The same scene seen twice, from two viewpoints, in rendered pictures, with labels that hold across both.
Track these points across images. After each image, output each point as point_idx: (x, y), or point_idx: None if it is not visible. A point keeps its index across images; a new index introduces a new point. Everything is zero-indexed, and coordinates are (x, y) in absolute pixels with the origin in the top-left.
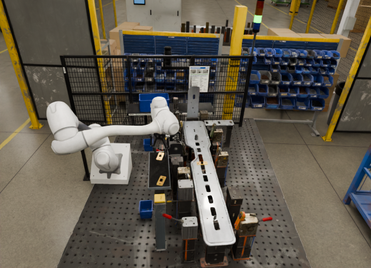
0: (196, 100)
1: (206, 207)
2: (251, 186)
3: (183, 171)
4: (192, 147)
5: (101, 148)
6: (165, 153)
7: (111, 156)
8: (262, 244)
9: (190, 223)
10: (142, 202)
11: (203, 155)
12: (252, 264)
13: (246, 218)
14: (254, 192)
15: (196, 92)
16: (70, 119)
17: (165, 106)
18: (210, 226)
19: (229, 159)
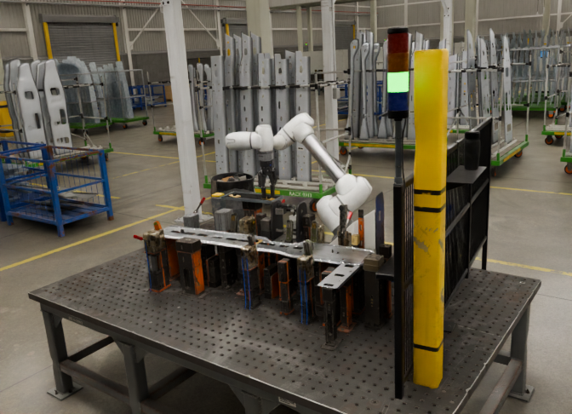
0: (378, 223)
1: (197, 232)
2: (217, 328)
3: (244, 217)
4: (294, 243)
5: (334, 196)
6: (262, 193)
7: (321, 204)
8: (147, 301)
9: (189, 215)
10: None
11: (268, 245)
12: (143, 290)
13: (154, 230)
14: (205, 324)
15: (377, 209)
16: (288, 124)
17: (256, 132)
18: (179, 229)
19: (292, 333)
